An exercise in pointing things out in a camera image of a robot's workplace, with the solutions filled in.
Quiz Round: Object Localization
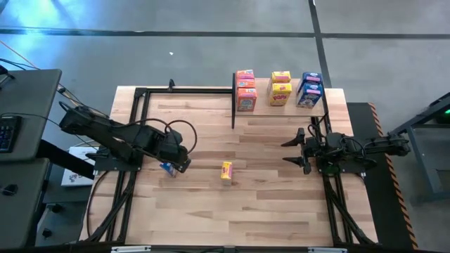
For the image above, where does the blue Frosted Flakes cereal box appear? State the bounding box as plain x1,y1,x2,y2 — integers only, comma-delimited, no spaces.
160,161,179,179
301,72,324,85
295,82,323,109

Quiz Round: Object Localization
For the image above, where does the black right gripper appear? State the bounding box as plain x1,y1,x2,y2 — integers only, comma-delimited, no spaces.
281,126,353,176

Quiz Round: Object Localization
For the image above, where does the black mat hazard-striped edge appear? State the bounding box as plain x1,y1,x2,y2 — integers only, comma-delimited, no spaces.
346,101,420,251

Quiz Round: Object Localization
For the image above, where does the black computer mouse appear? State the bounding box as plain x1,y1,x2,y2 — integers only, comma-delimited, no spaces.
1,183,19,197

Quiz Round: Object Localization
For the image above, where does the grey metal cart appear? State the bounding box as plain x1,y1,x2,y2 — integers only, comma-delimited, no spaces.
387,91,450,207

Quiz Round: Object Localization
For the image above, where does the grey desk top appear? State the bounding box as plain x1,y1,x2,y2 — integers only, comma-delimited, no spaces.
0,157,51,249
0,68,63,163

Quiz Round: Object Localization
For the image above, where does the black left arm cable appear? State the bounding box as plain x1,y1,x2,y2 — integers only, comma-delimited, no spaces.
128,117,198,155

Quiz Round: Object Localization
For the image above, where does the silver metal bracket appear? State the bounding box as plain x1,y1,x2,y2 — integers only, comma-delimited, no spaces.
307,247,349,253
110,245,153,253

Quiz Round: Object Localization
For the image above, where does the black backlit keyboard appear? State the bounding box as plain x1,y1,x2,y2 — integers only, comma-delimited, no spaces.
0,115,23,154

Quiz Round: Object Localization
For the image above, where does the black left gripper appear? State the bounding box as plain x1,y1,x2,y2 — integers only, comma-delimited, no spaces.
153,127,193,174

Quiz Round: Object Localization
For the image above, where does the black aluminium frame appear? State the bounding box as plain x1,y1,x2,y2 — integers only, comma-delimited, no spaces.
83,86,236,244
314,74,380,246

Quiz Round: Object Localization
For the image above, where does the black device green light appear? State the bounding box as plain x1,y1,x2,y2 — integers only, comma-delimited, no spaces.
427,91,450,124

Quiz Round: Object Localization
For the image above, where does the black desk support beam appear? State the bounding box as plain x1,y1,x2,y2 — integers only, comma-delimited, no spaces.
36,139,96,181

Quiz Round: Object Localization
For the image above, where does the white printed box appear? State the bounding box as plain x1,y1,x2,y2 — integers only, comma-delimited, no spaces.
60,145,100,188

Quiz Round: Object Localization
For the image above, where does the yellow Corn Pops cereal box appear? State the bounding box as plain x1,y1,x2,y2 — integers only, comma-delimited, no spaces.
220,161,233,186
271,70,293,84
269,82,293,107

